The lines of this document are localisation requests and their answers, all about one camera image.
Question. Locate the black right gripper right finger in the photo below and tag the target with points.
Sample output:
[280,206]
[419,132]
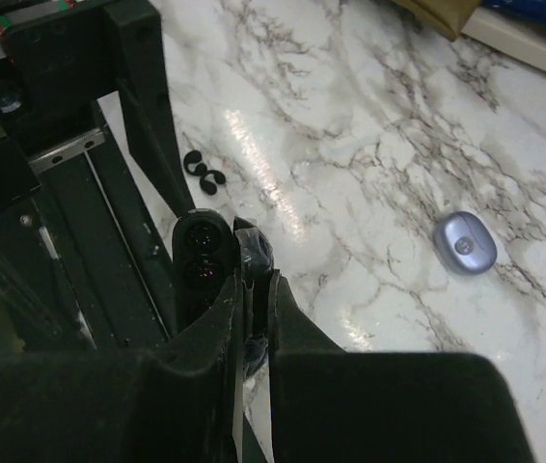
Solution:
[330,405]

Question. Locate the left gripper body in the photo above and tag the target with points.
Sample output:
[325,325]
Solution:
[67,56]

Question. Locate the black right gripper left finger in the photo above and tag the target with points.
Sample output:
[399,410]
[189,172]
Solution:
[180,402]

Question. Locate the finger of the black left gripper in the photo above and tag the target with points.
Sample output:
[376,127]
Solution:
[152,143]

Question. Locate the black earbud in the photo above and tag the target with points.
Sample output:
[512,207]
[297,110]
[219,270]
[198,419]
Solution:
[211,180]
[193,164]

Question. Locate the lavender earbud charging case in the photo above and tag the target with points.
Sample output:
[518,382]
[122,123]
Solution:
[464,243]

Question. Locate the brown snack bag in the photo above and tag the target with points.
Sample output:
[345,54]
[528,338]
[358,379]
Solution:
[447,17]

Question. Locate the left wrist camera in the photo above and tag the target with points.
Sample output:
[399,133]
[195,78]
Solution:
[5,99]

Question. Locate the black mounting rail base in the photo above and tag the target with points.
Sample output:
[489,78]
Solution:
[86,270]

